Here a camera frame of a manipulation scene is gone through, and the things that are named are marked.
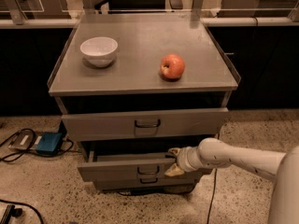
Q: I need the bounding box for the black power strip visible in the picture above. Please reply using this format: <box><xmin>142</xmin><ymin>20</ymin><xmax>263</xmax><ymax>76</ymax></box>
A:
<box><xmin>0</xmin><ymin>204</ymin><xmax>22</xmax><ymax>224</ymax></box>

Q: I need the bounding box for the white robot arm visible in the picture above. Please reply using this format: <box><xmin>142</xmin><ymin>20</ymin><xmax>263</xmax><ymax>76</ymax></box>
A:
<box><xmin>164</xmin><ymin>138</ymin><xmax>299</xmax><ymax>224</ymax></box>

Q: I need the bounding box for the silver flat device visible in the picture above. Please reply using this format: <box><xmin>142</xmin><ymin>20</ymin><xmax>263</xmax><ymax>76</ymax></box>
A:
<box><xmin>8</xmin><ymin>131</ymin><xmax>42</xmax><ymax>151</ymax></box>

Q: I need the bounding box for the grey metal drawer cabinet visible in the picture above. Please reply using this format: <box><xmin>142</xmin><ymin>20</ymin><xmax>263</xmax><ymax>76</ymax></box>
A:
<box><xmin>48</xmin><ymin>13</ymin><xmax>240</xmax><ymax>193</ymax></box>

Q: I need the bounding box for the black cable left floor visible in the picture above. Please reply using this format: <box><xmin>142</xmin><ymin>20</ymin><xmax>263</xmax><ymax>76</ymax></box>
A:
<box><xmin>0</xmin><ymin>128</ymin><xmax>76</xmax><ymax>163</ymax></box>

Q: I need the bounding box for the black cable bottom left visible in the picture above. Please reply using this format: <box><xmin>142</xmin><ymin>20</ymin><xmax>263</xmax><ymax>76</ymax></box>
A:
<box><xmin>0</xmin><ymin>198</ymin><xmax>45</xmax><ymax>224</ymax></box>

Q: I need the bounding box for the grey background desk right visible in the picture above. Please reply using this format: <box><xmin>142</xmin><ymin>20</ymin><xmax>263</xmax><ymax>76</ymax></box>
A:
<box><xmin>218</xmin><ymin>0</ymin><xmax>298</xmax><ymax>18</ymax></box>

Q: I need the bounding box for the white ceramic bowl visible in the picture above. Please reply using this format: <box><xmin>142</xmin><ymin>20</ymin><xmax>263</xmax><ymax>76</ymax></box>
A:
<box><xmin>80</xmin><ymin>36</ymin><xmax>119</xmax><ymax>67</ymax></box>

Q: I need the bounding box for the red apple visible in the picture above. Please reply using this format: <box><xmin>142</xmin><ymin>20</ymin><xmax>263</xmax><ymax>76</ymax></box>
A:
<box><xmin>160</xmin><ymin>54</ymin><xmax>185</xmax><ymax>79</ymax></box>

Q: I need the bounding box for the grey top drawer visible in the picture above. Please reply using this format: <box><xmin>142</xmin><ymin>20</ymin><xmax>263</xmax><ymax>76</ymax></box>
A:
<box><xmin>62</xmin><ymin>108</ymin><xmax>228</xmax><ymax>141</ymax></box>

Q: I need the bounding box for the glass partition rail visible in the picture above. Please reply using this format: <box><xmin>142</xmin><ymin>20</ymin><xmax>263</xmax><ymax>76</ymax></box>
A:
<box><xmin>1</xmin><ymin>0</ymin><xmax>299</xmax><ymax>27</ymax></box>

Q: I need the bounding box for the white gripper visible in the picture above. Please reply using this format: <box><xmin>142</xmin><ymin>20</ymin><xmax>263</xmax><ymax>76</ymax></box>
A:
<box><xmin>164</xmin><ymin>147</ymin><xmax>202</xmax><ymax>177</ymax></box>

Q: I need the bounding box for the blue box device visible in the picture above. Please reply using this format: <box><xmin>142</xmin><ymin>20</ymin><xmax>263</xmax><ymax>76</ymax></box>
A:
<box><xmin>35</xmin><ymin>133</ymin><xmax>62</xmax><ymax>155</ymax></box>

